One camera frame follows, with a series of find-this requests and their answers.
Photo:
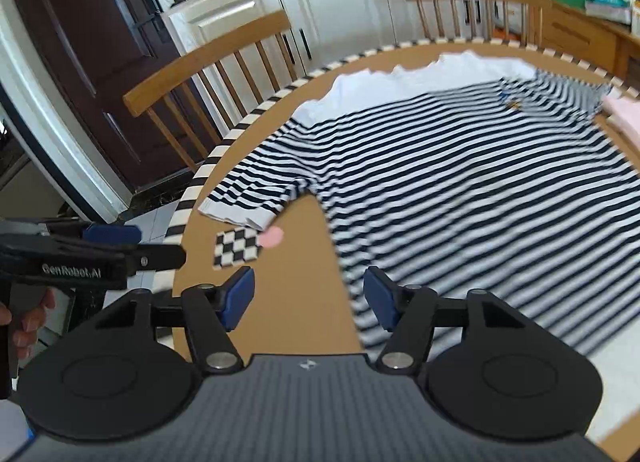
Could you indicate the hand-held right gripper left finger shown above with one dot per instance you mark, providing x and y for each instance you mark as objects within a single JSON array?
[{"x": 237, "y": 299}]

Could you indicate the wooden sideboard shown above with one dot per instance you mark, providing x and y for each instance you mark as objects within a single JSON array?
[{"x": 585, "y": 42}]

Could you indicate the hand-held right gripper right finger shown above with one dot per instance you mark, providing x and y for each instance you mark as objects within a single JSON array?
[{"x": 377, "y": 304}]

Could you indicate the black white checkered card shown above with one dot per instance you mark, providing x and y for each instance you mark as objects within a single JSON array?
[{"x": 237, "y": 248}]

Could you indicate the folded pink cloth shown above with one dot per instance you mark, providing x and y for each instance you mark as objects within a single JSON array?
[{"x": 625, "y": 117}]

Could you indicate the white cabinets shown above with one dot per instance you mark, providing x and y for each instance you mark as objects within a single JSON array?
[{"x": 345, "y": 7}]

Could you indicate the person's left hand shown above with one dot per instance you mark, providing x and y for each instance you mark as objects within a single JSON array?
[{"x": 32, "y": 322}]

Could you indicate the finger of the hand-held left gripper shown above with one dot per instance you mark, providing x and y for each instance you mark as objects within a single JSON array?
[
  {"x": 155, "y": 258},
  {"x": 112, "y": 234}
]

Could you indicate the navy white striped shirt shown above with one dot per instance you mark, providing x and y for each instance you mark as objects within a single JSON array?
[{"x": 450, "y": 182}]

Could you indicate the grey flat box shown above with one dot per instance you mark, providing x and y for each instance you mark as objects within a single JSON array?
[{"x": 607, "y": 12}]

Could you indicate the dark brown door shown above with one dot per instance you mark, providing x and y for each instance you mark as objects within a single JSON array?
[{"x": 100, "y": 72}]

